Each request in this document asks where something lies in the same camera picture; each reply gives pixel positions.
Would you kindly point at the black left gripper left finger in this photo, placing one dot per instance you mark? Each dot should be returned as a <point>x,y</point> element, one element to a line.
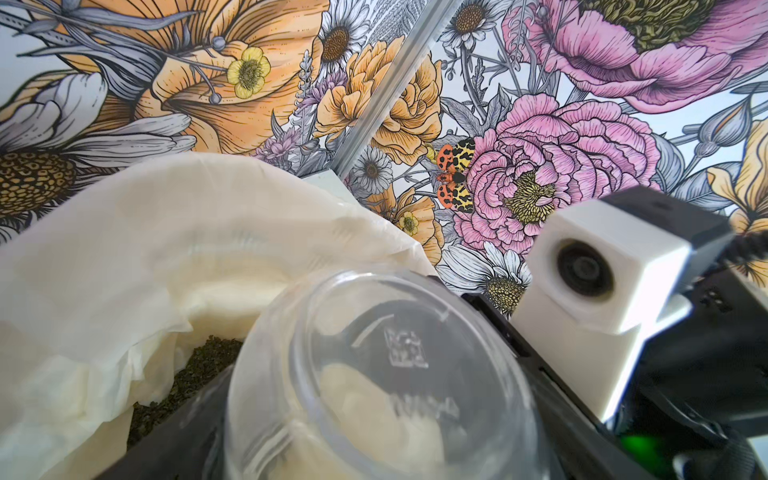
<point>188,445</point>

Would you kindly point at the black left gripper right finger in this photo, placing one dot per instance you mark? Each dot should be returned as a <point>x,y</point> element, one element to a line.
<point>583,447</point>

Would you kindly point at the aluminium corner post right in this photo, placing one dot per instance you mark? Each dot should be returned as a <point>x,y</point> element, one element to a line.
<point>416,46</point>

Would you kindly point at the glass jar with tea leaves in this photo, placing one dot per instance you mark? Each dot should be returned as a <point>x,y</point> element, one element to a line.
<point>379,374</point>

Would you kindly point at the dumped tea leaves pile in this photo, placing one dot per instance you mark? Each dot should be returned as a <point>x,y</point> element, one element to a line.
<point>204,365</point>

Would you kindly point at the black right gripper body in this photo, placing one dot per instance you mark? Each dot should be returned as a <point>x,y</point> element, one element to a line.
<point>696,406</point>

